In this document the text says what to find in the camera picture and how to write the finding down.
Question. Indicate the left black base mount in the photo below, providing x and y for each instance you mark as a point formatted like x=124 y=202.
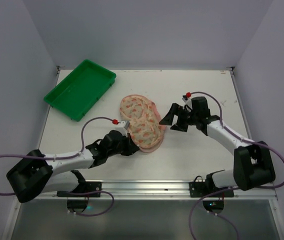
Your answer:
x=90 y=189

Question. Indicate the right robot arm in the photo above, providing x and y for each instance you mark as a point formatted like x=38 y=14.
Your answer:
x=252 y=163

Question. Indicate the green plastic tray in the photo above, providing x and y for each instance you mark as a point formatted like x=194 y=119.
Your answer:
x=77 y=93

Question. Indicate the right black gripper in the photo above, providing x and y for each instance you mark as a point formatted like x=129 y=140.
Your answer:
x=182 y=117

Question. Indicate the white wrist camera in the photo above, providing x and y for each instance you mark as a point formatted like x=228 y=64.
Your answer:
x=187 y=99
x=123 y=127

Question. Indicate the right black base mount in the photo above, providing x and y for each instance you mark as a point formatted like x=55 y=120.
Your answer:
x=199 y=188

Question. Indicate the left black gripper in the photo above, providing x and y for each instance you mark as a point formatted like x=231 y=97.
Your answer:
x=129 y=145

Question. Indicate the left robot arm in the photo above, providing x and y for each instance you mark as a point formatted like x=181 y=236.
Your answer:
x=38 y=173

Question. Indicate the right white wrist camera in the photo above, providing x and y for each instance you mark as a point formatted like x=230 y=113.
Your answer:
x=187 y=99

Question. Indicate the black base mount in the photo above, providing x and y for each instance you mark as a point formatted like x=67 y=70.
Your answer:
x=90 y=189
x=199 y=188

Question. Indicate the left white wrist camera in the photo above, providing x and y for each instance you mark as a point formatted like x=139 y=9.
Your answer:
x=123 y=127

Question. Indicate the aluminium mounting rail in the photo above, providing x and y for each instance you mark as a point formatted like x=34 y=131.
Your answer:
x=138 y=188

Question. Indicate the floral mesh laundry bag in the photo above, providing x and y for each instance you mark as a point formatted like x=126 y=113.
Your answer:
x=144 y=122

